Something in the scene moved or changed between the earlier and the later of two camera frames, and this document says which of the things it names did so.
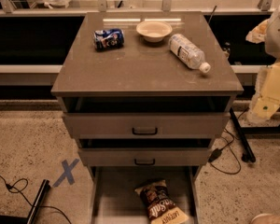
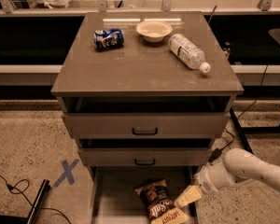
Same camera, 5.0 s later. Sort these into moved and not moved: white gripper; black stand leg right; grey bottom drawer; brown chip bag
Moved: white gripper
Not moved: grey bottom drawer; black stand leg right; brown chip bag
